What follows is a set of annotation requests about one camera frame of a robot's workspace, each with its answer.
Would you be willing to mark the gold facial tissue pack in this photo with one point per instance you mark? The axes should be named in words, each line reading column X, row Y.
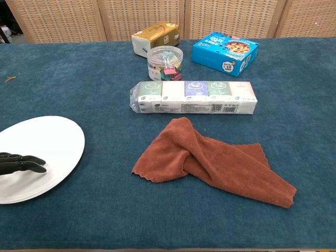
column 157, row 35

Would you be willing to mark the wicker folding screen panel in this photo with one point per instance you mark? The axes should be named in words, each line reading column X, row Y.
column 231, row 17
column 309, row 17
column 57, row 19
column 141, row 15

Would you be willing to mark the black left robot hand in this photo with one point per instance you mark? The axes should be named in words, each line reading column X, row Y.
column 15, row 165

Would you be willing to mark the blue cookie box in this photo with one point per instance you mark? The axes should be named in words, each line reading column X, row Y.
column 223, row 53

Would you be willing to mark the pocket tissue multipack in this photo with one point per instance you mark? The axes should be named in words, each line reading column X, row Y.
column 194, row 101

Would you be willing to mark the rust brown microfiber towel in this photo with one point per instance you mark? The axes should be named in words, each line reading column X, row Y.
column 210, row 162

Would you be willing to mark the clear jar of binder clips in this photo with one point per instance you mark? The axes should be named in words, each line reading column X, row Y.
column 164, row 64

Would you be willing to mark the teal tablecloth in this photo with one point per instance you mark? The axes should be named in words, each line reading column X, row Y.
column 105, row 215

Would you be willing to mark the small brown twig scrap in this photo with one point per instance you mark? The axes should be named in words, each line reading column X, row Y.
column 10, row 78

